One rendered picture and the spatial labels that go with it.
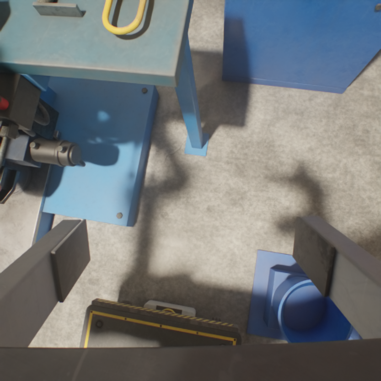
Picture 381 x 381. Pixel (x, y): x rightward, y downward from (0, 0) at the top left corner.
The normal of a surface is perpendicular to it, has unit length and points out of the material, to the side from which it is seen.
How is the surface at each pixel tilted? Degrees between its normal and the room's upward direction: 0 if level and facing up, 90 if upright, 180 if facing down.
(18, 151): 0
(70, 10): 90
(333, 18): 90
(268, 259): 0
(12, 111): 90
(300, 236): 84
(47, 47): 0
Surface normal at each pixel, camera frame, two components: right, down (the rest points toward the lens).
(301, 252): -1.00, 0.01
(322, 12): -0.16, 0.98
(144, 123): -0.09, -0.16
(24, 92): 0.98, 0.14
